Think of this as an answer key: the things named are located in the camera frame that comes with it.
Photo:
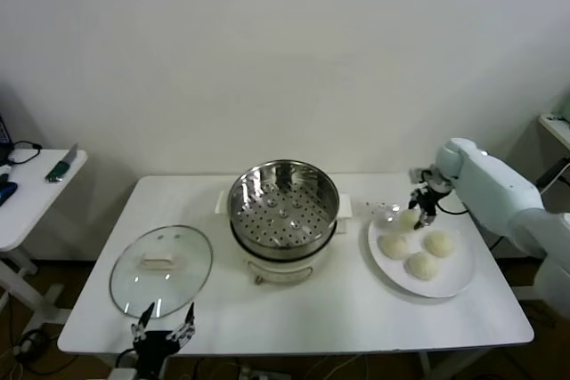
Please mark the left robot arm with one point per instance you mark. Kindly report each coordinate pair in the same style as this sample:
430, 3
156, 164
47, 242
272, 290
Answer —
149, 376

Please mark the cream electric cooking pot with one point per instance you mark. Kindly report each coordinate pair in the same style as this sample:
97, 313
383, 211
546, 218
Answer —
285, 271

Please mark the white shelf table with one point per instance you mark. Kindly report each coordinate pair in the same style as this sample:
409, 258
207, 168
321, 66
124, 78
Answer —
556, 131

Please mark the white floor plug adapter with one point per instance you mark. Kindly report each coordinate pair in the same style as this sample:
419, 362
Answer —
29, 345

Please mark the blue tool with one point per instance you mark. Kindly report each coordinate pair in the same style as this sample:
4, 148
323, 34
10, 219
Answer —
8, 191

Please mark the white steamed baozi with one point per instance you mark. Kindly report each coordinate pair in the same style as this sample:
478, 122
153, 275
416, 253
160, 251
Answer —
440, 244
393, 247
422, 266
405, 220

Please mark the laptop with blue screen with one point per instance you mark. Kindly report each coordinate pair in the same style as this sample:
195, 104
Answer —
3, 131

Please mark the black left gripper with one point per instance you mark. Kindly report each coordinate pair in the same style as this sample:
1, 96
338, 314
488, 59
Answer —
153, 346

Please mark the perforated steel steamer basket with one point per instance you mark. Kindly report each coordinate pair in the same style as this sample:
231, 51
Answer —
285, 220

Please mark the white side table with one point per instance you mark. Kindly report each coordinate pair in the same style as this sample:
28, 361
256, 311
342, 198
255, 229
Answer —
40, 193

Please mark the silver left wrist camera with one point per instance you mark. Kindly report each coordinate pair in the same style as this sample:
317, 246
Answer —
122, 374

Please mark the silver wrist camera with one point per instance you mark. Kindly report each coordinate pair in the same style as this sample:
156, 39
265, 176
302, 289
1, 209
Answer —
122, 374
417, 174

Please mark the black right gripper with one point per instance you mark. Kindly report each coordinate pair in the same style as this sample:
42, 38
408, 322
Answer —
429, 199

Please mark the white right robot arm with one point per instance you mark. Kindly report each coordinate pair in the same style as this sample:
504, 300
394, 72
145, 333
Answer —
490, 184

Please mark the white round plate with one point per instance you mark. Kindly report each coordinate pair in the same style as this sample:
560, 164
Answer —
445, 277

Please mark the pale green panel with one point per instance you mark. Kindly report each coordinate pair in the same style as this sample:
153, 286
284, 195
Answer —
562, 106

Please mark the white power strip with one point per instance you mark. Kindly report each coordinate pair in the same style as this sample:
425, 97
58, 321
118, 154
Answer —
254, 374

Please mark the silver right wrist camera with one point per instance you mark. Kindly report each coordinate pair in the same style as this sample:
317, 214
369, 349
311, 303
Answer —
417, 174

